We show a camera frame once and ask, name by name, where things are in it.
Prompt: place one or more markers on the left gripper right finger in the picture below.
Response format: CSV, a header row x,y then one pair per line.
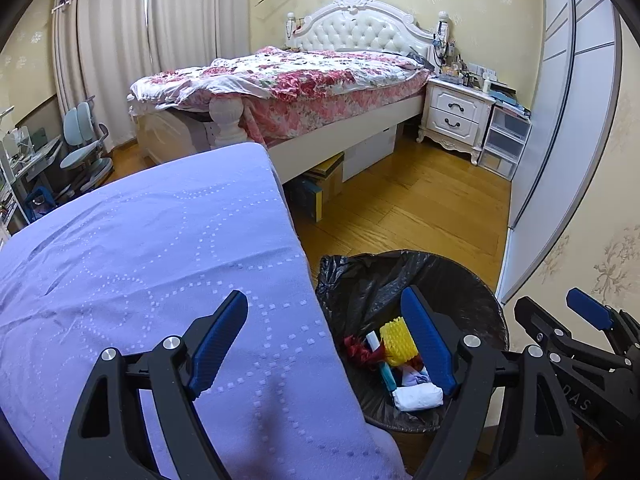
x,y
536,437

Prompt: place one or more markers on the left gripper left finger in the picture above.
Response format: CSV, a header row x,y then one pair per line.
x,y
108,438

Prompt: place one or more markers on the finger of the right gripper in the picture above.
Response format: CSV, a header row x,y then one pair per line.
x,y
596,314
545,324

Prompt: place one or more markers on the yellow foam fruit net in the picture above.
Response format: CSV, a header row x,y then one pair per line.
x,y
398,343

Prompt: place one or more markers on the red foam fruit net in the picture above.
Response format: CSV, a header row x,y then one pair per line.
x,y
416,363

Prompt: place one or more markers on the white blue wrapper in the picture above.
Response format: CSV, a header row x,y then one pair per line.
x,y
378,355

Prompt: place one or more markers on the black trash bin with bag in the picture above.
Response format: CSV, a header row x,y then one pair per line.
x,y
361,293

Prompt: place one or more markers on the purple bed sheet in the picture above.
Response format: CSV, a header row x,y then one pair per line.
x,y
138,261

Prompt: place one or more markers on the plastic drawer unit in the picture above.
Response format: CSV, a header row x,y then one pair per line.
x,y
505,141

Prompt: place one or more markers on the white sliding wardrobe door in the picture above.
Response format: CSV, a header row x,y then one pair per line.
x,y
573,108

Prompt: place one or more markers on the white nightstand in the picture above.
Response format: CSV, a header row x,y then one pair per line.
x,y
455,117

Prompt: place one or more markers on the white storage box under bed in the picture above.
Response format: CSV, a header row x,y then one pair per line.
x,y
368,152

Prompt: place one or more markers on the cardboard boxes under bed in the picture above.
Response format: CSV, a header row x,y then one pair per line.
x,y
313,189

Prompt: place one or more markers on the grey desk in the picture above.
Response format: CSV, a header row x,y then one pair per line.
x,y
31,165

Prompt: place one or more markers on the light blue desk chair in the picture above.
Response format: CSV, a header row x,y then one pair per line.
x,y
86,162

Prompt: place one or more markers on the white bed with tufted headboard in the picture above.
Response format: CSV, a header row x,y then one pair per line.
x,y
340,26

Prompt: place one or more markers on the floral pink quilt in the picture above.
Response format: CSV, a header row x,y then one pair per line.
x,y
285,93

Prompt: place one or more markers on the beige curtains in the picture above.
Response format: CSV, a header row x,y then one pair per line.
x,y
101,47

